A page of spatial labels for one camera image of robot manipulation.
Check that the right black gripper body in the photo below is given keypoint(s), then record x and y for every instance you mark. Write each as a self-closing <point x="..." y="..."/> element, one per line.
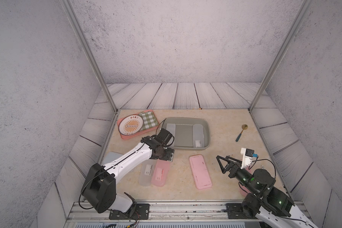
<point x="237" y="166"/>

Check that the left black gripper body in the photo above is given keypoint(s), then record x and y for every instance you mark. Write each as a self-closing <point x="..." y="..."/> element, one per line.
<point x="166" y="154"/>

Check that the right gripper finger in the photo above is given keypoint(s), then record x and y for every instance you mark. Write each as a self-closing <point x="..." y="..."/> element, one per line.
<point x="224" y="168"/>
<point x="233" y="159"/>

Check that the translucent pink pencil case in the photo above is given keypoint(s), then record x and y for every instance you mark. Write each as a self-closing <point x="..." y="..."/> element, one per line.
<point x="160" y="173"/>

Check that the clear pencil case with label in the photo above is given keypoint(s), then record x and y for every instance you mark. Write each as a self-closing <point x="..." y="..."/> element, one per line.
<point x="146" y="173"/>

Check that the grey plastic storage box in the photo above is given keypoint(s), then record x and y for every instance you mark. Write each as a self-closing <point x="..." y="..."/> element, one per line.
<point x="184" y="132"/>

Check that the clear frosted pencil case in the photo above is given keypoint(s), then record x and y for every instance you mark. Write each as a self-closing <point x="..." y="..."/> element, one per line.
<point x="171" y="128"/>

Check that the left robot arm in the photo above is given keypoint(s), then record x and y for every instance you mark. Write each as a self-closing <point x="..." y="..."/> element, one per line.
<point x="100" y="184"/>

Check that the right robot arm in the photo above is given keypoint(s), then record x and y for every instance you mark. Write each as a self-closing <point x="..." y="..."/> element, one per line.
<point x="264" y="201"/>

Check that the opaque pink pencil case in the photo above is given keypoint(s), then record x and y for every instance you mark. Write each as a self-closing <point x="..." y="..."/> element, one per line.
<point x="200" y="172"/>

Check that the pink pencil case far right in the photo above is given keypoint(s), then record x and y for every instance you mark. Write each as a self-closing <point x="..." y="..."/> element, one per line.
<point x="243" y="190"/>

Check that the light blue pencil case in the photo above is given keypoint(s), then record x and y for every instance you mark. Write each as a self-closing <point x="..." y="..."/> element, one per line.
<point x="110" y="157"/>

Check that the green checked cloth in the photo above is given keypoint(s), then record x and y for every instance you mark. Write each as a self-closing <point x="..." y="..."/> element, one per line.
<point x="149" y="120"/>

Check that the round orange patterned plate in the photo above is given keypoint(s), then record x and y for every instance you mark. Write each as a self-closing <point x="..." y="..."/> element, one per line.
<point x="130" y="125"/>

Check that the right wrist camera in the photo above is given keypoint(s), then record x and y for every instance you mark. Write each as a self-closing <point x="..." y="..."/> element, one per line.
<point x="248" y="156"/>

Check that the gold spoon teal handle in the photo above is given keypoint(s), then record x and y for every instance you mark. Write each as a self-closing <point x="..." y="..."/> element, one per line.
<point x="244" y="127"/>

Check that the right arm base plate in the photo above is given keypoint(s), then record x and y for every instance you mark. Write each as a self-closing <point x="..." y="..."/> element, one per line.
<point x="239" y="211"/>

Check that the aluminium front rail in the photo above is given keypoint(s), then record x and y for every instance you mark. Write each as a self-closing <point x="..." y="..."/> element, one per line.
<point x="168" y="214"/>

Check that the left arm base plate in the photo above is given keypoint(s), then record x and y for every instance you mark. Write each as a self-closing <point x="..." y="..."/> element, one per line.
<point x="138" y="211"/>

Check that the right aluminium frame post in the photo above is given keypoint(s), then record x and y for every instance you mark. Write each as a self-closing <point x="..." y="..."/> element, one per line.
<point x="303" y="11"/>

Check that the aluminium frame post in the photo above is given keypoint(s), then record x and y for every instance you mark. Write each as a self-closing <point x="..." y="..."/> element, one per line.
<point x="303" y="11"/>
<point x="66" y="4"/>

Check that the left aluminium frame post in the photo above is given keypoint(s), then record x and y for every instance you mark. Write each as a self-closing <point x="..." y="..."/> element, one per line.
<point x="66" y="4"/>

